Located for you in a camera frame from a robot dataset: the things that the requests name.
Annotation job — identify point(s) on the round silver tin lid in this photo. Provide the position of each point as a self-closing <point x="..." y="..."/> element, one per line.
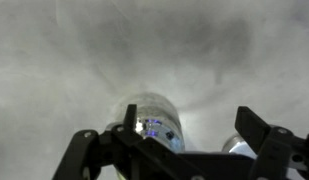
<point x="239" y="145"/>

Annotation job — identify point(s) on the small glass jar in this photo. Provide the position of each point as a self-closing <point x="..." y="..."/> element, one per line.
<point x="157" y="106"/>

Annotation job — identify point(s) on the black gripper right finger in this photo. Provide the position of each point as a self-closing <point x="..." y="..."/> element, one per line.
<point x="277" y="153"/>

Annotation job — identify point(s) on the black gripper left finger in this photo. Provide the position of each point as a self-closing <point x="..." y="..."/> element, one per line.
<point x="104" y="156"/>

